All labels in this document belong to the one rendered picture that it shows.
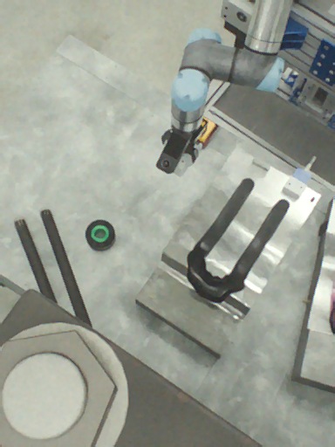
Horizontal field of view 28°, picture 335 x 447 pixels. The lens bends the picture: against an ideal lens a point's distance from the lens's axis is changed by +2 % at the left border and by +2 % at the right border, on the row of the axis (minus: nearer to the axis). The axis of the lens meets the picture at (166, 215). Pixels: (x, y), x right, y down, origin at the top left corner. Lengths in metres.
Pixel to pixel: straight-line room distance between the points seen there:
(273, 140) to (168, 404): 2.14
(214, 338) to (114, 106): 0.74
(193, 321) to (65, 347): 1.21
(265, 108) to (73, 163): 1.02
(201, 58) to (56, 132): 0.62
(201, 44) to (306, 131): 1.22
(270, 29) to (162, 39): 1.61
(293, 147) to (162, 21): 0.89
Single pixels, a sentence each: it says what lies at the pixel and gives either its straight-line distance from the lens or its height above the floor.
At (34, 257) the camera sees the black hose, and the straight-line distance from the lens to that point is 1.77.
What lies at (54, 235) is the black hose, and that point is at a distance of 1.77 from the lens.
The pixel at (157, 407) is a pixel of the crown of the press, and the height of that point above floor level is 2.01.
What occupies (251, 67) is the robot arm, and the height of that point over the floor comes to 1.28.
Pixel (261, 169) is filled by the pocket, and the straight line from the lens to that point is 1.83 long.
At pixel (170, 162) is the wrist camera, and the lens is 1.56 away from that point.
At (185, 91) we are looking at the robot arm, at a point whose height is 1.30.
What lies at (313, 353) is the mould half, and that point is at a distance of 1.68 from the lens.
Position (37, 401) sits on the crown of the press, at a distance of 0.48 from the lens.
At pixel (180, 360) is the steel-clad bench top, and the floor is 0.80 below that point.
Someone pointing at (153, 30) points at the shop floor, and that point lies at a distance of 3.05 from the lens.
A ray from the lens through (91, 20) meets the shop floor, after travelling 3.09.
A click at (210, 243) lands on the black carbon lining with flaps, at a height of 0.91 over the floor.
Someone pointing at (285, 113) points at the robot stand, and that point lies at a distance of 2.66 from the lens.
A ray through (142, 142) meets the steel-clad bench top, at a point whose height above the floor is 0.80.
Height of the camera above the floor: 2.53
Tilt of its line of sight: 71 degrees down
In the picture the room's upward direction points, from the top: 4 degrees clockwise
